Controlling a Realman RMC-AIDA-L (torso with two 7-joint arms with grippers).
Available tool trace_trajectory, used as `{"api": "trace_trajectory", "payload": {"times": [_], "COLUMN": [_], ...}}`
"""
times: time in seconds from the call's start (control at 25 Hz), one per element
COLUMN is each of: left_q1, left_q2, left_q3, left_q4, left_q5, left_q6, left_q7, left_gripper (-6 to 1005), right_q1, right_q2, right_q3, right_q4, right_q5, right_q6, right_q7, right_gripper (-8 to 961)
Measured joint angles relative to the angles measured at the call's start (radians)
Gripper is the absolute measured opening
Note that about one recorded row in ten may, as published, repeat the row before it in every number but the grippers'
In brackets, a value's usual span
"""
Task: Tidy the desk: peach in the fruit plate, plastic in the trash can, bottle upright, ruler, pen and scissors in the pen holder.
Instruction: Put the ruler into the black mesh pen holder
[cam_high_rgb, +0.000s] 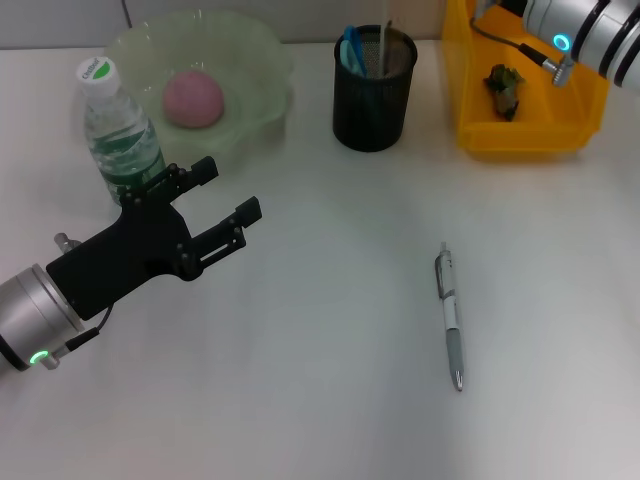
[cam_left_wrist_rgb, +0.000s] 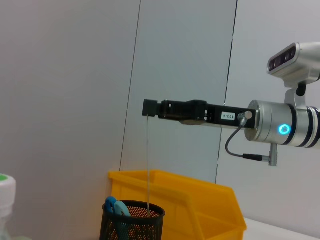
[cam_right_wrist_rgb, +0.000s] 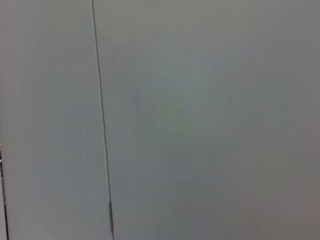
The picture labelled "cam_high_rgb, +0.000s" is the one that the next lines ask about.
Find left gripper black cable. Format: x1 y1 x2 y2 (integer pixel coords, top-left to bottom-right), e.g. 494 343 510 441
47 304 115 371

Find green plastic wrapper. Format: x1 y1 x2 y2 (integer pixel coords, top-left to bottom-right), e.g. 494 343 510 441
482 63 529 121

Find blue scissors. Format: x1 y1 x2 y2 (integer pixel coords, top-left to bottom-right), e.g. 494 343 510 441
339 25 371 79

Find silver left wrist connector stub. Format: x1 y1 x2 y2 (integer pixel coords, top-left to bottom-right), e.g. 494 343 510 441
53 232 81 254

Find pink peach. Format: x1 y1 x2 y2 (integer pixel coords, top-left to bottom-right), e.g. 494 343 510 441
162 69 225 130

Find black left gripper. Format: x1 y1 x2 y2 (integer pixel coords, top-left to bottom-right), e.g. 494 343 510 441
45 156 264 321

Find black mesh pen holder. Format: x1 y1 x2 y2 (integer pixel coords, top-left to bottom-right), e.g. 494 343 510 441
332 24 418 153

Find yellow plastic bin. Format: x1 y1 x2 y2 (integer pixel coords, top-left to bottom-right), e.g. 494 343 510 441
440 0 616 161

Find silver pen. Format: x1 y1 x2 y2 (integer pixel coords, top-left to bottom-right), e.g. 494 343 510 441
433 242 467 394

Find clear plastic ruler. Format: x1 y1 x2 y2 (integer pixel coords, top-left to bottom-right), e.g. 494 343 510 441
379 0 402 79

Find translucent green fruit plate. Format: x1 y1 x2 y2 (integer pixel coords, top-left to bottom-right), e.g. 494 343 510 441
107 10 296 169

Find clear bottle green label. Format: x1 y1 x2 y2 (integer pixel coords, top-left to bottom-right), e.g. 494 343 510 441
74 56 169 209

